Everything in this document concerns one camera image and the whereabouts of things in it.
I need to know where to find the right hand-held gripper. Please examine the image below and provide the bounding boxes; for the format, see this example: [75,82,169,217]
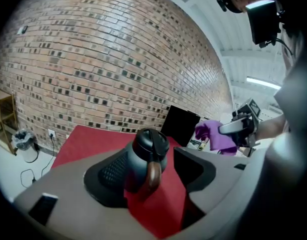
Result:
[218,97,262,150]

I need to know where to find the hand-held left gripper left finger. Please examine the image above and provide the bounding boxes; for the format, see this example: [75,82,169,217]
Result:
[13,148,157,240]

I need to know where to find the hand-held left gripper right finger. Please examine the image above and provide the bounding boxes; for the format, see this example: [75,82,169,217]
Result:
[173,146,269,240]

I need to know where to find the purple cloth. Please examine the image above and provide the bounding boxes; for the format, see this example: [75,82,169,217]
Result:
[194,119,238,156]

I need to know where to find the black pot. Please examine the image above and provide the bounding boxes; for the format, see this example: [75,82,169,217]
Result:
[123,127,171,195]

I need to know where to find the person's right forearm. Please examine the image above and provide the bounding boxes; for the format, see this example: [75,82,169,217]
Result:
[255,113,288,141]

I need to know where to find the black cabinet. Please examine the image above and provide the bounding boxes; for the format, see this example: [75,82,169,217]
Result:
[160,105,201,147]

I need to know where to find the long ceiling light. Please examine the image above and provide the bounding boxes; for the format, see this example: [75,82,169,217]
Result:
[245,75,283,90]

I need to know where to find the table with red tablecloth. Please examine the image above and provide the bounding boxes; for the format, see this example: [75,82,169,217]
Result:
[50,124,207,240]

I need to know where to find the white trash bin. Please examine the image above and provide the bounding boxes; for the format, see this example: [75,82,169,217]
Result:
[12,129,39,163]

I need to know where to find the wooden shelf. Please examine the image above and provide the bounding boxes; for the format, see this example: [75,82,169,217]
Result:
[0,87,19,156]

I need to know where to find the black chest monitor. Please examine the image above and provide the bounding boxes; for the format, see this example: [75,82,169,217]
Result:
[245,0,282,46]

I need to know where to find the black power adapter cable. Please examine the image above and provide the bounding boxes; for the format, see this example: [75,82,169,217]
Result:
[20,133,56,189]

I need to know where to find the black headset cable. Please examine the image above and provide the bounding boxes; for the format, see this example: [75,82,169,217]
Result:
[275,37,294,56]

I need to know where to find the black head-mounted camera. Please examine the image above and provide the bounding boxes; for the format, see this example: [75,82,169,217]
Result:
[215,0,234,12]

